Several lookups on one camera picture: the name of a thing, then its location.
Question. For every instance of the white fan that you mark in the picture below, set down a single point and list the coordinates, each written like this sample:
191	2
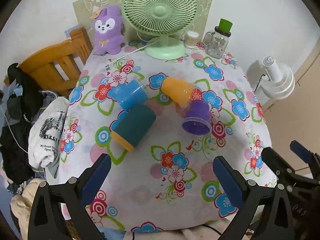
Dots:
280	80

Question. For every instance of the orange plastic cup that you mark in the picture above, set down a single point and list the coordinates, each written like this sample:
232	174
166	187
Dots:
175	88

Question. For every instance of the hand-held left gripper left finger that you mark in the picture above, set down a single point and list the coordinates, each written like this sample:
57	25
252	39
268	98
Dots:
97	178

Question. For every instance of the cotton swab container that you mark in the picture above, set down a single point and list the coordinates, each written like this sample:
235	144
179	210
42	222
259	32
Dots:
191	40

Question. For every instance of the green table fan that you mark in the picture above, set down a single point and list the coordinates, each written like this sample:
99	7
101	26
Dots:
160	11

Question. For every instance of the teal cup with orange rim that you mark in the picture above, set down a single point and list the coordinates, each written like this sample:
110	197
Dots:
136	125

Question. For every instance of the purple plastic cup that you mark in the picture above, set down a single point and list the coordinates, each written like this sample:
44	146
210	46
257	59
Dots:
197	115

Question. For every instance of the blue plaid cloth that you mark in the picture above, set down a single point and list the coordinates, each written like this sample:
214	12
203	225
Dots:
47	101

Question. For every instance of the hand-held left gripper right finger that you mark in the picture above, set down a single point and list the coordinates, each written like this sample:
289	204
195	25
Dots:
228	180

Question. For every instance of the white printed shirt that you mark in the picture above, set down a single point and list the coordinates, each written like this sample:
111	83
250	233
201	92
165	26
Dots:
42	140

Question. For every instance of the cream cloth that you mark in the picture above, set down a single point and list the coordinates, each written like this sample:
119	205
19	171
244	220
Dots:
22	205

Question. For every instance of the blue plastic cup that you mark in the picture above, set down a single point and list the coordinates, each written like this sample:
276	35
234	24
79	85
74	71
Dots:
130	96

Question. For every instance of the wooden chair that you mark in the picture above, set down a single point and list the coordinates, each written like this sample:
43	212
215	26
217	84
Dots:
50	70

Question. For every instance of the purple plush rabbit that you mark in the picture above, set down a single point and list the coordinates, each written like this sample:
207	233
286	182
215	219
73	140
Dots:
107	37

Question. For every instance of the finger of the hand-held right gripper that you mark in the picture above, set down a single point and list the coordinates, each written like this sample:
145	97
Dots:
273	158
301	151

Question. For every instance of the black garment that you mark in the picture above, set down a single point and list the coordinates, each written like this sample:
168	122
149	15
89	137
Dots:
22	92

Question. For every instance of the floral tablecloth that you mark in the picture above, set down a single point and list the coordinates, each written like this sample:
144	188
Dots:
150	180

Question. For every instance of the glass jar mug green lid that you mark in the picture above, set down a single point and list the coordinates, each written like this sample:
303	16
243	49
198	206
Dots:
217	45

